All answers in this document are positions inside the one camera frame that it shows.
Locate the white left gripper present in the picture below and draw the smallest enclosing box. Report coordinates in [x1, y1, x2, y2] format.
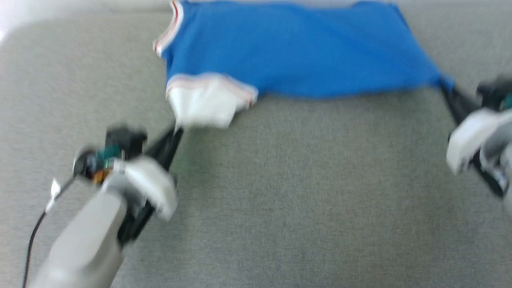
[105, 126, 185, 245]

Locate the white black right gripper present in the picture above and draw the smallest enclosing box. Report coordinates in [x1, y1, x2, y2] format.
[439, 82, 505, 198]

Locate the blue garment with white trim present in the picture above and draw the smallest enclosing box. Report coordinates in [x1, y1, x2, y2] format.
[153, 0, 455, 129]

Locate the grey fabric sofa surface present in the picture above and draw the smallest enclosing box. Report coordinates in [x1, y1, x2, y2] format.
[0, 0, 512, 288]

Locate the white cable tag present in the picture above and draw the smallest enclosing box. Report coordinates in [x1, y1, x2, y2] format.
[45, 179, 62, 212]

